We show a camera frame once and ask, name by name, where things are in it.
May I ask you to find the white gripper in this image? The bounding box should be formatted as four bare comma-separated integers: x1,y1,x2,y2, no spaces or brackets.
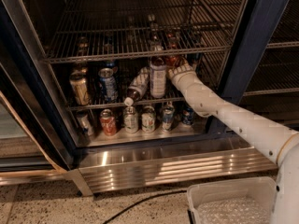
167,63,201,91

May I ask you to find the red coke can shelf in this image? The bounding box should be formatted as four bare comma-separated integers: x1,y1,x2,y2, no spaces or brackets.
164,55,185,69

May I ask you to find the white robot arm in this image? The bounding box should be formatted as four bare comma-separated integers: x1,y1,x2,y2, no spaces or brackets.
167,63,299,224

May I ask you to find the blue pepsi can bottom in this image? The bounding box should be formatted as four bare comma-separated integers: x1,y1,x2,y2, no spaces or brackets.
181,103,194,126

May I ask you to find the blue silver can bottom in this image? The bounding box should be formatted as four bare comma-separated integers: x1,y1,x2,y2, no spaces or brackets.
162,105,175,132

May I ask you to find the blue pepsi can middle shelf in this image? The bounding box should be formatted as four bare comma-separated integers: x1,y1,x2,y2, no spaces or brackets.
98,68,118,102

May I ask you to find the red coke can bottom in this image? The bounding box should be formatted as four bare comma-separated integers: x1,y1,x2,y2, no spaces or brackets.
100,109,117,136

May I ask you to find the stainless steel fridge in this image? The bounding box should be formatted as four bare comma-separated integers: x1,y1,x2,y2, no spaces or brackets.
0,0,298,195

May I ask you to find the gold can middle shelf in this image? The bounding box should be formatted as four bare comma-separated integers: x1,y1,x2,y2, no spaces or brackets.
69,72,90,105

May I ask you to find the silver can bottom left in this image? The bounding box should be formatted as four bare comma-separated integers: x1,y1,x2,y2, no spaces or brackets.
76,111,94,136

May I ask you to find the open fridge door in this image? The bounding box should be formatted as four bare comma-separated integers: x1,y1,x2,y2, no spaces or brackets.
0,4,72,186

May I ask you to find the tall white label bottle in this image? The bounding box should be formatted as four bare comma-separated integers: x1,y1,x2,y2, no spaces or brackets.
149,56,166,99

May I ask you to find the fallen white label bottle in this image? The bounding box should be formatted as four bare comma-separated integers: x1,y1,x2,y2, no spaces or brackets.
124,67,150,106

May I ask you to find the clear plastic bin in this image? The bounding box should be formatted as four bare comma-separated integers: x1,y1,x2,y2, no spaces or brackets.
187,176,276,224

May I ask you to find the right compartment wire shelf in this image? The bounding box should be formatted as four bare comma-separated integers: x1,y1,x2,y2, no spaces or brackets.
244,0,299,96

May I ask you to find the middle wire shelf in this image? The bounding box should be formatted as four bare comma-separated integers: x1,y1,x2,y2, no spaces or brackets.
66,51,226,112

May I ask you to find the upper wire shelf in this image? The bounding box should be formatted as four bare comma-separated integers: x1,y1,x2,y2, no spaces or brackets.
46,0,245,63

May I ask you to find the black floor cable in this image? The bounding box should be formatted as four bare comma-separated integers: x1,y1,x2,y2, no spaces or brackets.
102,189,188,224

